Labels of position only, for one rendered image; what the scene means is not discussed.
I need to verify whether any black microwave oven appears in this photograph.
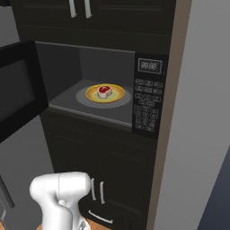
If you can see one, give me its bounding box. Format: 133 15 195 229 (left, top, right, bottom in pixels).
35 40 169 139

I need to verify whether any red and white steak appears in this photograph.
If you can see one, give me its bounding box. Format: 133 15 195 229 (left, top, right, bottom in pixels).
97 85 113 100

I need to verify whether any black microwave door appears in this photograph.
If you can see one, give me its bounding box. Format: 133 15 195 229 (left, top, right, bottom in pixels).
0 40 49 144

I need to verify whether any yellow plate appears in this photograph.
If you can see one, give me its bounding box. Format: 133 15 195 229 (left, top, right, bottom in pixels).
85 84 126 103

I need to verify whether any dark cupboard door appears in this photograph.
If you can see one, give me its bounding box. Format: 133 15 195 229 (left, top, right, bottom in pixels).
40 111 97 201
9 0 86 29
93 131 157 221
83 0 177 34

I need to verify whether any dark drawer front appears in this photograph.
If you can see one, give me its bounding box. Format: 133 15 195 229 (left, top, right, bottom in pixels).
76 196 148 230

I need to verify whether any silver cupboard handle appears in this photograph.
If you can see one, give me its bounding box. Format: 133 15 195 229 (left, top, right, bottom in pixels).
68 0 77 19
90 178 97 201
99 181 106 205
84 0 93 20

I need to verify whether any silver drawer handle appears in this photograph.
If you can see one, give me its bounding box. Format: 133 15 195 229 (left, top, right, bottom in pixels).
87 209 114 225

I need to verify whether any grey fridge handle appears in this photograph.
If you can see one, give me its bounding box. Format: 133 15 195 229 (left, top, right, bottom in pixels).
0 174 15 209

